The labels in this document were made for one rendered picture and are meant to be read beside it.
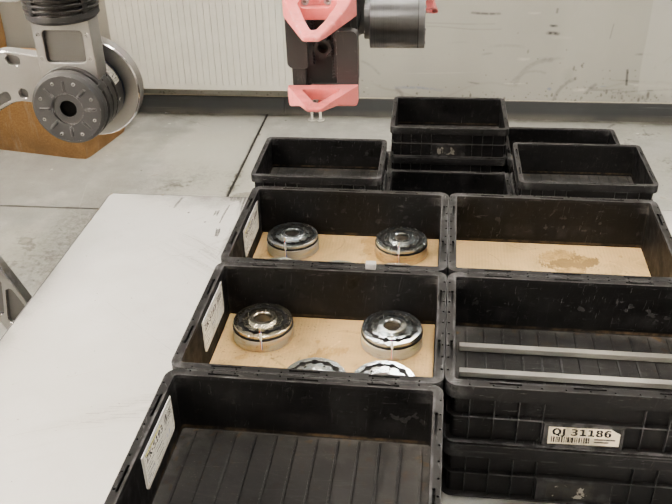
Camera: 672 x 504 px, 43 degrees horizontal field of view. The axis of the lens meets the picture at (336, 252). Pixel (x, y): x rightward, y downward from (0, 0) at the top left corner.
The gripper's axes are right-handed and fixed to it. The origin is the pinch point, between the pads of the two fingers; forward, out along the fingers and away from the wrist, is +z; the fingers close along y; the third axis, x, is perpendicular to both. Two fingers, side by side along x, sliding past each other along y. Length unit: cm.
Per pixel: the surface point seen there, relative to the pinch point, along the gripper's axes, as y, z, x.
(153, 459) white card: 56, -9, 26
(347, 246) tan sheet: 62, -77, 5
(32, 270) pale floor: 142, -194, 138
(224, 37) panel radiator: 97, -347, 90
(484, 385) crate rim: 52, -22, -19
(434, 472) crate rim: 52, -5, -12
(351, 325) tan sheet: 62, -49, 2
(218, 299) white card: 55, -46, 24
